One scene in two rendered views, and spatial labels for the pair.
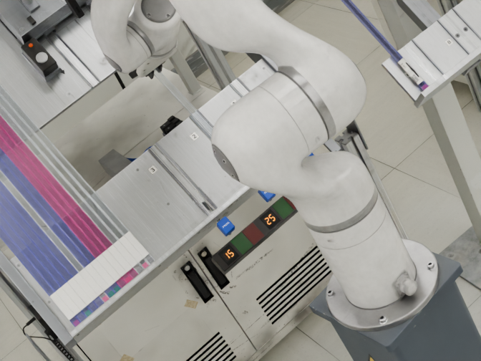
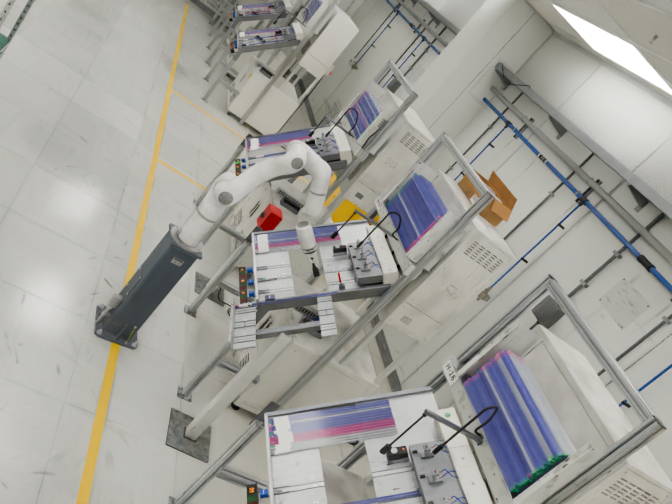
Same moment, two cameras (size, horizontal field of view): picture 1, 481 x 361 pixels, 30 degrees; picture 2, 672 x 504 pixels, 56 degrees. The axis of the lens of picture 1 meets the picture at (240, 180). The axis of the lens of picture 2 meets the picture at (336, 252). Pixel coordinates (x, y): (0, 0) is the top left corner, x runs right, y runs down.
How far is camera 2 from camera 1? 3.33 m
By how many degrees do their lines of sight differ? 69
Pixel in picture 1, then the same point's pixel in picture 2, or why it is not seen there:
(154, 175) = (280, 262)
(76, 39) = (342, 262)
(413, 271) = (180, 236)
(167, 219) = (265, 260)
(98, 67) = (327, 263)
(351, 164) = (208, 205)
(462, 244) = (206, 435)
